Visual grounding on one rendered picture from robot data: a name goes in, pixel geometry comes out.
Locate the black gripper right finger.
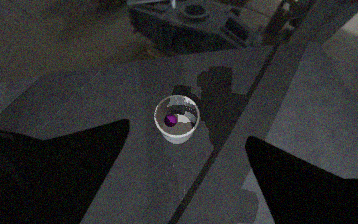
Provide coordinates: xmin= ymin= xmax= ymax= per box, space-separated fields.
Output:
xmin=245 ymin=136 xmax=358 ymax=224

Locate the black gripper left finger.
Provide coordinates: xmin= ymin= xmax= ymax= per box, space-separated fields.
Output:
xmin=0 ymin=119 xmax=129 ymax=224

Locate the magenta ball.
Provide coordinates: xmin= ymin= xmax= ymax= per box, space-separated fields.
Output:
xmin=164 ymin=114 xmax=177 ymax=127

